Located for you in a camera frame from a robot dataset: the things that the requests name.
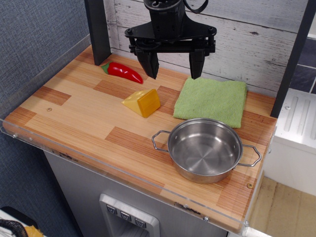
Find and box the red toy chili pepper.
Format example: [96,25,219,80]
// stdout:
[101,61,143,84]

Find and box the grey toy fridge cabinet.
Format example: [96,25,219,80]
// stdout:
[45,152,228,237]

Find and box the silver dispenser button panel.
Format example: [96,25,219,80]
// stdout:
[99,194,160,237]

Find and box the dark grey post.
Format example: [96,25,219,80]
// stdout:
[270,0,316,118]
[84,0,111,66]

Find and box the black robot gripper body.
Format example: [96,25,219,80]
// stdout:
[124,0,217,55]

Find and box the green folded cloth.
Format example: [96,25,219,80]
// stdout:
[173,78,247,128]

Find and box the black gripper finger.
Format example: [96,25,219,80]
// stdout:
[135,48,158,79]
[189,49,204,79]

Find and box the dark grey right post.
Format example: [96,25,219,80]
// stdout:
[270,0,316,118]

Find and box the stainless steel pot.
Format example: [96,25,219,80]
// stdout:
[165,118,246,184]

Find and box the dark grey left post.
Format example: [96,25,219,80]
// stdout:
[84,0,111,66]

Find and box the yellow toy cheese wedge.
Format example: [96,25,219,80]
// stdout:
[121,89,160,118]

